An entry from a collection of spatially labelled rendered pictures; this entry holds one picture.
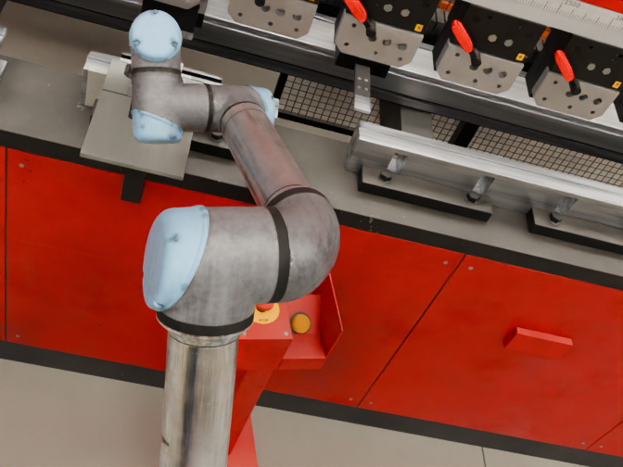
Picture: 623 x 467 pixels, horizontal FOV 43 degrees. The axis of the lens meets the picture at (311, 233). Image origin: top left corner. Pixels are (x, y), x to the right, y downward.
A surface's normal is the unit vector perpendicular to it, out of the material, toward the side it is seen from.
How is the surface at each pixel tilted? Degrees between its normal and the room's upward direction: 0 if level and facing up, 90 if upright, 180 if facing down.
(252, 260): 44
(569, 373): 90
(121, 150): 0
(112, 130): 0
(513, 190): 90
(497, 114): 90
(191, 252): 32
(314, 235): 26
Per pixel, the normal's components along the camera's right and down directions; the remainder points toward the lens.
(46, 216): -0.04, 0.76
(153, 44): 0.19, 0.03
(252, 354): 0.17, 0.79
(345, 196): 0.29, -0.62
